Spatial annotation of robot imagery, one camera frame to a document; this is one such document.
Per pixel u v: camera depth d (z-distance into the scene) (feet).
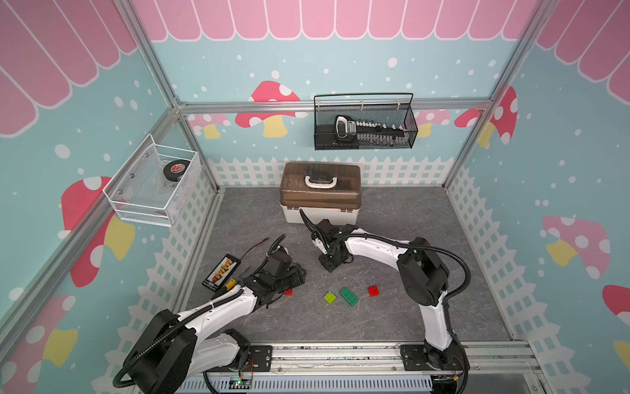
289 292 2.85
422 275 1.69
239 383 2.35
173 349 1.35
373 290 2.85
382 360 2.48
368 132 2.88
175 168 2.60
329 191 2.99
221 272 3.01
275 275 2.16
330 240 2.38
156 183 2.57
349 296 2.79
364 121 3.01
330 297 2.79
